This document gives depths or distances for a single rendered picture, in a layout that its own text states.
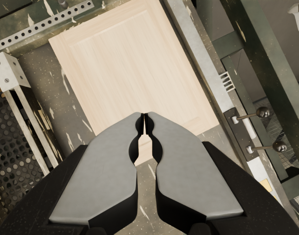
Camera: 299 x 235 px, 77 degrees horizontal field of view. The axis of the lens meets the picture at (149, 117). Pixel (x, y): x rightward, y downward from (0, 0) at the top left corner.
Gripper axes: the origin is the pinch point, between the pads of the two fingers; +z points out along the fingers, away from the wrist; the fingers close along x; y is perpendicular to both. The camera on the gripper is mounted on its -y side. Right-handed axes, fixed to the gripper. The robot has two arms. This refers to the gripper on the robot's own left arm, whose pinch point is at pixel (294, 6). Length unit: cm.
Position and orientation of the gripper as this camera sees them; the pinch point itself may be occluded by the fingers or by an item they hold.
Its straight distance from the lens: 57.4
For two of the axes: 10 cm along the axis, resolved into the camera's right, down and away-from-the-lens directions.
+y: 3.1, 8.7, 3.8
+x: 9.2, -3.8, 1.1
